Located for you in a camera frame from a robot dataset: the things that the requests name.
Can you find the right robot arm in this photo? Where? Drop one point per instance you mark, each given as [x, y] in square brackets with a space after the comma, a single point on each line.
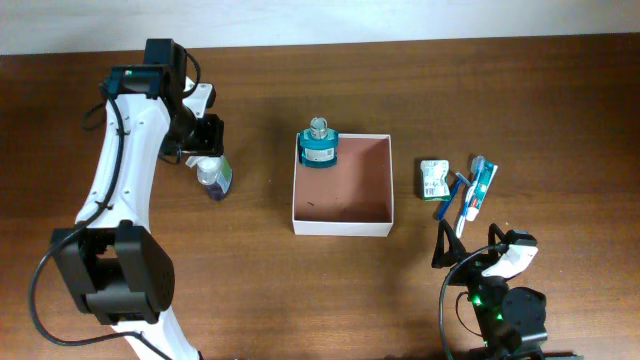
[511, 320]

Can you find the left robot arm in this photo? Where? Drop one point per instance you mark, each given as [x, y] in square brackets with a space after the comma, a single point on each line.
[112, 266]

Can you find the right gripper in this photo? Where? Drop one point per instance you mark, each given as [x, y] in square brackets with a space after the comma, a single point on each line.
[457, 249]

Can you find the blue disposable razor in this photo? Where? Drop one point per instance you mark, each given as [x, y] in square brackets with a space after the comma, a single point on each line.
[453, 191]

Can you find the blue mouthwash bottle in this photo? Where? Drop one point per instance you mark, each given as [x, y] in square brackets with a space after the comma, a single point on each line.
[317, 144]

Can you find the blue white toothbrush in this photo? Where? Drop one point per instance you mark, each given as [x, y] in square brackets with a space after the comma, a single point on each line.
[477, 166]

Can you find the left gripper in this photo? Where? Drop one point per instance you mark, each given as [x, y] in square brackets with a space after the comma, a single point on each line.
[212, 141]

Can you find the clear pump bottle purple liquid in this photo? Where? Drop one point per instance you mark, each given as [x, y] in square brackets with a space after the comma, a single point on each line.
[214, 174]

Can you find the white cardboard box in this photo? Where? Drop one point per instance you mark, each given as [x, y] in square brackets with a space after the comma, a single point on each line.
[354, 198]

